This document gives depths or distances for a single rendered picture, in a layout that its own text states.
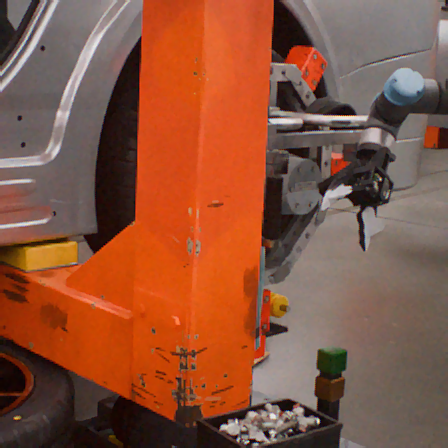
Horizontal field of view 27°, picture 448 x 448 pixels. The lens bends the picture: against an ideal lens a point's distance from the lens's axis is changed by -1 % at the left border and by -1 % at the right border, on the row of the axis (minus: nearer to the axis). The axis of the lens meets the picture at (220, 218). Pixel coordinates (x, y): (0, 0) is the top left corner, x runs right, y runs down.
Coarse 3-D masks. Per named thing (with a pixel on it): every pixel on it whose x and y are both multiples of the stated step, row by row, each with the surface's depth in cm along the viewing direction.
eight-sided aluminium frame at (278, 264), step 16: (272, 64) 221; (288, 64) 224; (288, 80) 226; (304, 80) 230; (288, 96) 233; (304, 96) 231; (320, 128) 237; (320, 160) 240; (320, 208) 242; (288, 224) 243; (304, 224) 241; (320, 224) 243; (288, 240) 242; (304, 240) 240; (272, 256) 239; (288, 256) 237; (272, 272) 233; (288, 272) 237
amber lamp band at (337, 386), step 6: (318, 378) 163; (324, 378) 162; (336, 378) 162; (342, 378) 163; (318, 384) 163; (324, 384) 162; (330, 384) 161; (336, 384) 162; (342, 384) 163; (318, 390) 163; (324, 390) 162; (330, 390) 161; (336, 390) 162; (342, 390) 163; (318, 396) 163; (324, 396) 162; (330, 396) 162; (336, 396) 162; (342, 396) 164
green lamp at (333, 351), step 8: (320, 352) 162; (328, 352) 161; (336, 352) 161; (344, 352) 162; (320, 360) 162; (328, 360) 161; (336, 360) 161; (344, 360) 162; (320, 368) 162; (328, 368) 161; (336, 368) 161; (344, 368) 163
